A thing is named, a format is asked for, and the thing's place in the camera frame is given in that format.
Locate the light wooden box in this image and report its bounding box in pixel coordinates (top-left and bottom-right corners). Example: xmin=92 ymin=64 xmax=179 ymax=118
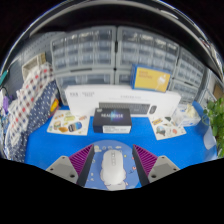
xmin=21 ymin=53 xmax=48 ymax=80

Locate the white keyboard packaging box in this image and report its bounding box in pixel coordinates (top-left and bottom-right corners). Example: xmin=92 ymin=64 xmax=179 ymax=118
xmin=63 ymin=83 xmax=182 ymax=118

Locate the green leafy plant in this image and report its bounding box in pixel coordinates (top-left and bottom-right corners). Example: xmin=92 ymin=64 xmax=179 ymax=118
xmin=203 ymin=96 xmax=224 ymax=158

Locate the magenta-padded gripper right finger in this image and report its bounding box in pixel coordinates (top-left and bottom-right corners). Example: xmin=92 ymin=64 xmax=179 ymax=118
xmin=132 ymin=143 xmax=182 ymax=187

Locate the cartoon sticker sheet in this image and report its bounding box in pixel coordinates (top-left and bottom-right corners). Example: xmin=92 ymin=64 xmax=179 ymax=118
xmin=148 ymin=115 xmax=188 ymax=141

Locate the yellow blue-edged box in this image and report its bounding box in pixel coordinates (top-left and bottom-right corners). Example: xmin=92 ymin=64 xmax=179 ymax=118
xmin=130 ymin=63 xmax=172 ymax=93

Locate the white plant pot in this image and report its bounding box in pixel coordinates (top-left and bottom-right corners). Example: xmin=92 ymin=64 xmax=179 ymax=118
xmin=203 ymin=124 xmax=218 ymax=151

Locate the navy polka dot cloth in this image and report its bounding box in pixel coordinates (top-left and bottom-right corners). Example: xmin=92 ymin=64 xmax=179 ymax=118
xmin=8 ymin=79 xmax=61 ymax=163

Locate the red blue checked cloth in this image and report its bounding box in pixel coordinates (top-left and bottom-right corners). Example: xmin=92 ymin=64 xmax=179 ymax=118
xmin=6 ymin=63 xmax=56 ymax=151

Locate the cream disposable glove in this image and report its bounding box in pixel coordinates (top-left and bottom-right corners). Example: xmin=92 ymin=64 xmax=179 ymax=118
xmin=184 ymin=103 xmax=198 ymax=118

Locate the grey white computer mouse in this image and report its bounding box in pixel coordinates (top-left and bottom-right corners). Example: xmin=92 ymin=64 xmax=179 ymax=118
xmin=99 ymin=149 xmax=128 ymax=187

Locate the small black camera box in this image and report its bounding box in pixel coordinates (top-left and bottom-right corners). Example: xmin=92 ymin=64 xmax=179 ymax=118
xmin=92 ymin=107 xmax=133 ymax=135

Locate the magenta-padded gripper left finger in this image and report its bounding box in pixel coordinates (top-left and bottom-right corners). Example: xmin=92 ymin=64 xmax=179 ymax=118
xmin=45 ymin=143 xmax=96 ymax=188

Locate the food sticker sheet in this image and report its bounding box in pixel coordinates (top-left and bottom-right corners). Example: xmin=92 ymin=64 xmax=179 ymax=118
xmin=46 ymin=109 xmax=91 ymax=137

